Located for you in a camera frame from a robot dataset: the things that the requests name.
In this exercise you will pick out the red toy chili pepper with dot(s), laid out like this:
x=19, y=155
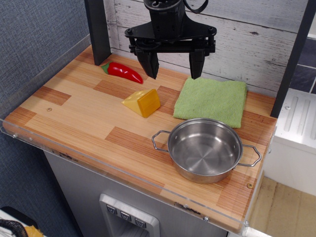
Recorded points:
x=122, y=71

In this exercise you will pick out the grey toy fridge cabinet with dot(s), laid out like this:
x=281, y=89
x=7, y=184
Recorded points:
x=83, y=186

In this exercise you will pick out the silver dispenser button panel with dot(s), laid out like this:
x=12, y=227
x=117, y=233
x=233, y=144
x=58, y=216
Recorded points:
x=124, y=220

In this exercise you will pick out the dark grey post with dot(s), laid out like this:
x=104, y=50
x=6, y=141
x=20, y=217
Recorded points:
x=294, y=57
x=96, y=18

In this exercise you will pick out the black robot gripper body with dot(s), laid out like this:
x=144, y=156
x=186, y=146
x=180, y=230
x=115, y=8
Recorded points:
x=171, y=30

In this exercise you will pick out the green folded cloth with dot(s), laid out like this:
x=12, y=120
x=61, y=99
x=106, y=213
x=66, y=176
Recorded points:
x=207, y=98

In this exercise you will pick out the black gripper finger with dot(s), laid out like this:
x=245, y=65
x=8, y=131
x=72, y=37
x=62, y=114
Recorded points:
x=196, y=60
x=148, y=61

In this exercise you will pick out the dark grey right post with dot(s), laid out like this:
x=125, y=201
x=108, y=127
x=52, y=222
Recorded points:
x=294, y=57

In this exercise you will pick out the stainless steel pot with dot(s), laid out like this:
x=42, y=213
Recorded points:
x=204, y=150

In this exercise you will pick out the dark grey left post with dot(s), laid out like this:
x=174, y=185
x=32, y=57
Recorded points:
x=96, y=18

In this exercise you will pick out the yellow toy cheese wedge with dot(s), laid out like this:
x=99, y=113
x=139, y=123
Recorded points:
x=144, y=102

